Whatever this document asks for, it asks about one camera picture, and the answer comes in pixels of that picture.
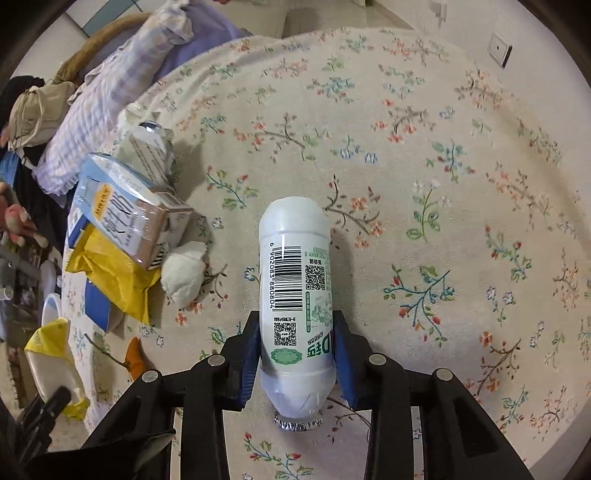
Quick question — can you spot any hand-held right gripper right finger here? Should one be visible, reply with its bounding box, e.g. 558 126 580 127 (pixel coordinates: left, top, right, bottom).
332 310 532 480

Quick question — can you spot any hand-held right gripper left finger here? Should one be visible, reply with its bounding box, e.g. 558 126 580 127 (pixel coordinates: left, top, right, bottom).
85 310 264 480

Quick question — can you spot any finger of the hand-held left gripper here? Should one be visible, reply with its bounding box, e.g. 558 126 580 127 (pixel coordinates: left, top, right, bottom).
17 387 73 464

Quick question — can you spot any yellow plastic bag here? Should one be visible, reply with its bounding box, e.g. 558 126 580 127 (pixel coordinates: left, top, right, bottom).
24 318 90 421

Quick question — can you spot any white tissue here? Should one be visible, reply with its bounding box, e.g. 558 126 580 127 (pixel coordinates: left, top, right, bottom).
160 241 208 305

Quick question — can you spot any white plastic bottle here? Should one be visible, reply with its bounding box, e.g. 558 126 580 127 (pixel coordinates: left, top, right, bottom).
257 196 337 433

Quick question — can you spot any orange peel piece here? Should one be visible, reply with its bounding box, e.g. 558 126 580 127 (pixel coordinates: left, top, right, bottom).
126 337 146 380

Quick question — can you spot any round white blue device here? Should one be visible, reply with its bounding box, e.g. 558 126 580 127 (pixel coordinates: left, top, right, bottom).
41 293 63 326

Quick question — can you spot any yellow packaging bag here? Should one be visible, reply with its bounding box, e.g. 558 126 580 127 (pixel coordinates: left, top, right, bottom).
65 217 162 332

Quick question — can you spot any pink plush toy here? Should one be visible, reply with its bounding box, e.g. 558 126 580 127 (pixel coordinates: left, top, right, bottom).
0 182 47 247

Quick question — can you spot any blue and beige milk carton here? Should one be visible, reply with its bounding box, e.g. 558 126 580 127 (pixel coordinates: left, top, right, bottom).
67 152 195 271

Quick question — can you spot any black and blue jacket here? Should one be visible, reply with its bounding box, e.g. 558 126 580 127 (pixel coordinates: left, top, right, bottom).
0 76 70 241

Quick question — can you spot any floral bedspread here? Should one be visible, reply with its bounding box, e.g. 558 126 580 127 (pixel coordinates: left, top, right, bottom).
60 28 583 480

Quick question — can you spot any crumpled cream packaging pouch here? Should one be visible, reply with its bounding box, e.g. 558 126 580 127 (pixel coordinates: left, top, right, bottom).
115 108 178 190

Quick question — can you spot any beige cloth bag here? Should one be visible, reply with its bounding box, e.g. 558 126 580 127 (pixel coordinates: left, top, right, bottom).
8 80 77 151

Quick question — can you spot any purple checked pillow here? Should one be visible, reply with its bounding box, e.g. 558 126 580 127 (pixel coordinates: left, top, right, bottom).
32 0 195 195

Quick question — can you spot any lavender bed sheet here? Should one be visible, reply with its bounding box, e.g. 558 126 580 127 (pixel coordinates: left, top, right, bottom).
157 18 252 81

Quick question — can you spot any brown plush toy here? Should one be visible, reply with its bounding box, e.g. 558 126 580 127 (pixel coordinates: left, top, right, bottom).
53 14 153 84

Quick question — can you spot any white wall switch plate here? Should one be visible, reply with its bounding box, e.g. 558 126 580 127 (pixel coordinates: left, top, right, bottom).
488 31 513 69

